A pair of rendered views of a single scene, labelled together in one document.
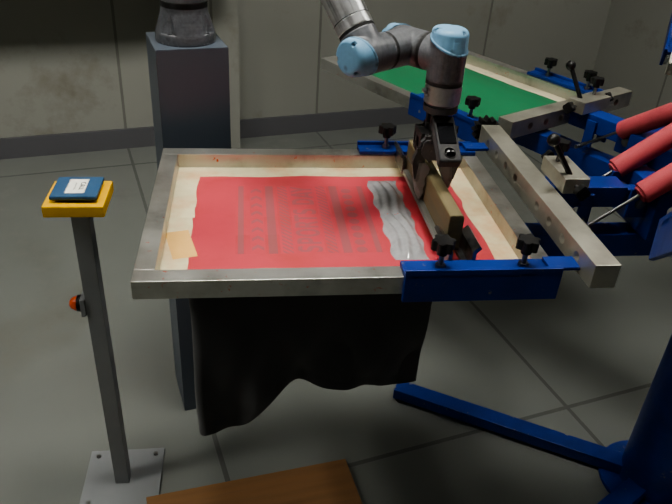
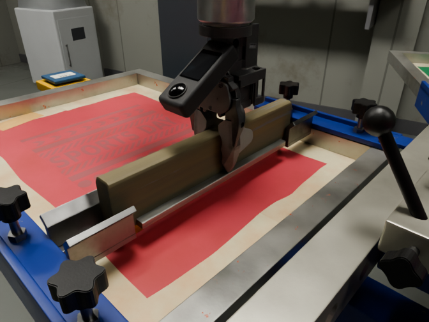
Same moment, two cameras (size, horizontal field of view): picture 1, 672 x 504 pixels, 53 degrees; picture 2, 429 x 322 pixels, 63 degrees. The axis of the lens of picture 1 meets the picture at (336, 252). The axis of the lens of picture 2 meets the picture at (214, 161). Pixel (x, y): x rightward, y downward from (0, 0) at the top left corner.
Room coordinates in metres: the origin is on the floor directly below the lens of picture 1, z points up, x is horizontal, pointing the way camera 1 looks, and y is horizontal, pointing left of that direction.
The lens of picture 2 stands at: (1.04, -0.58, 1.28)
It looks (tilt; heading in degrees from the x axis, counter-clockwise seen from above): 29 degrees down; 52
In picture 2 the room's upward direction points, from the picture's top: straight up
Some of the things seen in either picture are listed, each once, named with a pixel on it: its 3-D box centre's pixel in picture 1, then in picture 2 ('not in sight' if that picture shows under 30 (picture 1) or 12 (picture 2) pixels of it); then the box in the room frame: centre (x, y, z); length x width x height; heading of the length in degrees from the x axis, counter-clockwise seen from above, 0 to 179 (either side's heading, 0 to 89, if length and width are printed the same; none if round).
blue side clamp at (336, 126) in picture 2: (415, 157); (318, 131); (1.61, -0.19, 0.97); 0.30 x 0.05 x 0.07; 99
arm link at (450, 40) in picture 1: (446, 55); not in sight; (1.36, -0.19, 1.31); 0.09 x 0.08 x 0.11; 47
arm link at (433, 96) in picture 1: (440, 94); (224, 6); (1.35, -0.19, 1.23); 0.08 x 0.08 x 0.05
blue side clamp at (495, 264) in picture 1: (479, 277); (55, 291); (1.06, -0.27, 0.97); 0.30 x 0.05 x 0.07; 99
